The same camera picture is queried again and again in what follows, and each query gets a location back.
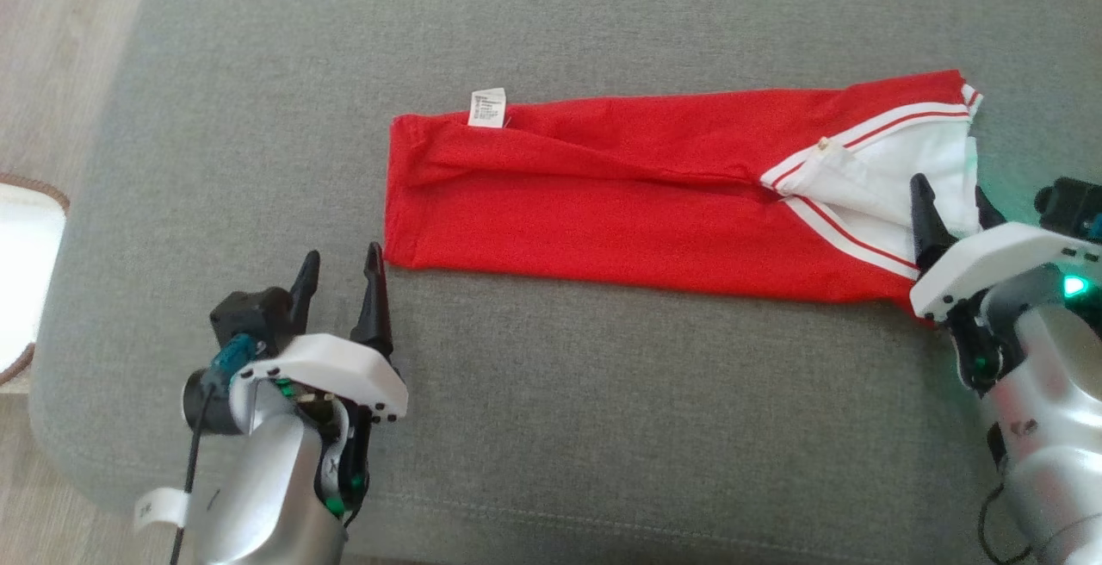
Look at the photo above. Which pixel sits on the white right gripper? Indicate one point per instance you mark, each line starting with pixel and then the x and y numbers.
pixel 990 268

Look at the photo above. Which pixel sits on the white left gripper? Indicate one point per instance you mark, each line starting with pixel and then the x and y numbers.
pixel 336 371

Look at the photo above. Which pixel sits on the red polo shirt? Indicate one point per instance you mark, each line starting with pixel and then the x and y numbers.
pixel 603 195

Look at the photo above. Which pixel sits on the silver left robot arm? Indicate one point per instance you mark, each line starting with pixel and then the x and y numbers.
pixel 267 496

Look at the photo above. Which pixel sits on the large grey fabric sofa seat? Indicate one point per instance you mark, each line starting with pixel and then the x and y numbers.
pixel 603 427

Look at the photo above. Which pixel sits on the white round brown-edged rug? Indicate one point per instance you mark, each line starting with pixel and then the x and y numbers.
pixel 21 281

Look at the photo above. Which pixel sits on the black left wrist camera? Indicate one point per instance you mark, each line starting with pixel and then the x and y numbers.
pixel 250 315

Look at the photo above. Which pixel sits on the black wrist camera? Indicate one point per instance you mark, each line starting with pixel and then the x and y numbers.
pixel 1072 203
pixel 250 315

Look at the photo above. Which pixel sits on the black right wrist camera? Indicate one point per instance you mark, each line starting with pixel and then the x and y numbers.
pixel 1072 203

